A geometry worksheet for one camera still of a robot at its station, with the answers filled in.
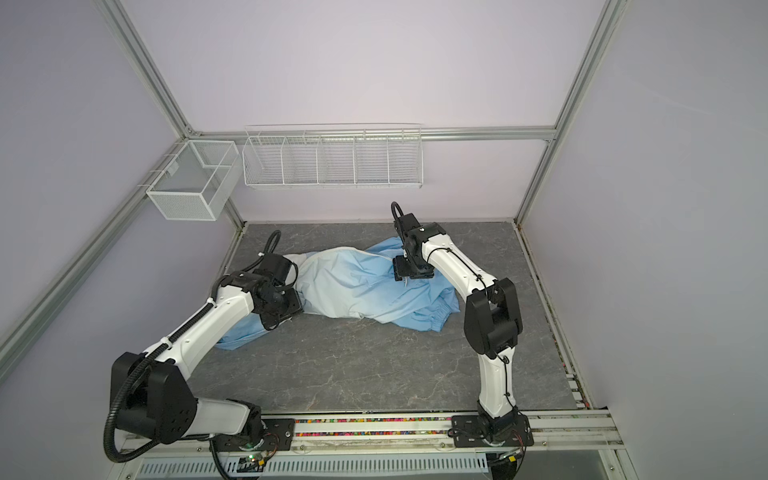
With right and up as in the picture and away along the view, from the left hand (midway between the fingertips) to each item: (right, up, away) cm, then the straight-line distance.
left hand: (295, 315), depth 83 cm
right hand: (+33, +10, +8) cm, 35 cm away
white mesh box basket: (-37, +38, +11) cm, 54 cm away
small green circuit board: (-7, -34, -11) cm, 37 cm away
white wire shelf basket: (+24, +51, +20) cm, 60 cm away
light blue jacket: (+19, +8, +11) cm, 23 cm away
